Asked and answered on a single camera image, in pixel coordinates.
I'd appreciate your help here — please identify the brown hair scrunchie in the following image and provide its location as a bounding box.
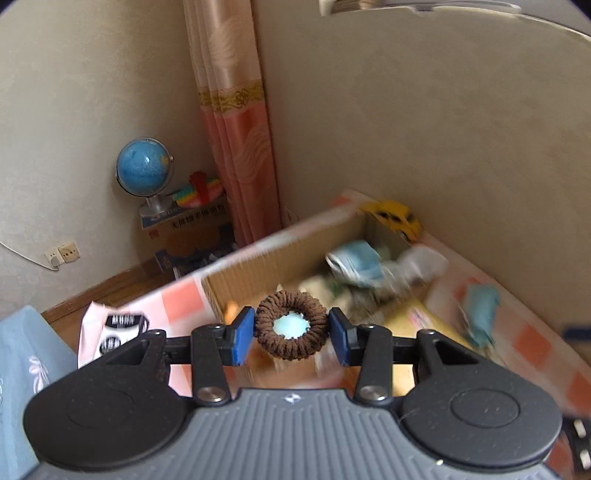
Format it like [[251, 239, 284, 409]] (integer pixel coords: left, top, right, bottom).
[[254, 290, 329, 361]]

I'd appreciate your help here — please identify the blue face mask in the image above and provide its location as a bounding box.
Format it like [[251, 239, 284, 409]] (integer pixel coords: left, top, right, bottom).
[[461, 283, 500, 349]]

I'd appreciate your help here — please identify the checkered tablecloth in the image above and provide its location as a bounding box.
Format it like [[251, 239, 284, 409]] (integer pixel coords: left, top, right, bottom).
[[123, 191, 590, 416]]

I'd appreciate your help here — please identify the open cardboard box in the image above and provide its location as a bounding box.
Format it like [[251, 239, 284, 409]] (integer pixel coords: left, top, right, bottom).
[[202, 215, 409, 389]]

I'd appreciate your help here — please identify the blue mask in box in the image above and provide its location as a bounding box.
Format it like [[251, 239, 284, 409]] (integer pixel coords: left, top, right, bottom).
[[325, 240, 384, 288]]

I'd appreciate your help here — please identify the white cloth in box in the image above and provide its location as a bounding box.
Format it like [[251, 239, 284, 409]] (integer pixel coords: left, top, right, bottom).
[[397, 245, 449, 283]]

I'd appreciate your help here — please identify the black white carton box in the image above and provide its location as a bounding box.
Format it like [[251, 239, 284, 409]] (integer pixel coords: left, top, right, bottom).
[[77, 303, 149, 368]]

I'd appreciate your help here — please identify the cardboard box under globe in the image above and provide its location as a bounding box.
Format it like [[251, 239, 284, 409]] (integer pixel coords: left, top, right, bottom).
[[140, 196, 235, 260]]

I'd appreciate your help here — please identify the yellow toy car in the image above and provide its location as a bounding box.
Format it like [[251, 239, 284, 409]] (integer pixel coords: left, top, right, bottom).
[[361, 200, 423, 243]]

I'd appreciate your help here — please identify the rainbow pop toy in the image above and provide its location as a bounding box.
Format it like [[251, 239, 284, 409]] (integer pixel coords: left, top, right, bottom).
[[172, 171, 224, 209]]

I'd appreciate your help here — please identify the blue floral cloth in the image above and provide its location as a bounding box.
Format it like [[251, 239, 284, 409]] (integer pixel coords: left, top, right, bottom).
[[0, 306, 77, 479]]

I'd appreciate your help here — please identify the blue desk globe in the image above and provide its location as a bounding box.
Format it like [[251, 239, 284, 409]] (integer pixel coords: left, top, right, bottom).
[[115, 137, 174, 217]]

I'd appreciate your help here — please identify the pink patterned curtain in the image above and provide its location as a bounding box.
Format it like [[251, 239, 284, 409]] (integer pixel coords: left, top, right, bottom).
[[183, 0, 281, 245]]

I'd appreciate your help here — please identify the white wall socket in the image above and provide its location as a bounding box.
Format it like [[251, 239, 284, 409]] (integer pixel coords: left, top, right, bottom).
[[45, 241, 81, 269]]

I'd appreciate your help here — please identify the white power cable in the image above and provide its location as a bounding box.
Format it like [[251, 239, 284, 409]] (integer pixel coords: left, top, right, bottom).
[[0, 240, 60, 272]]

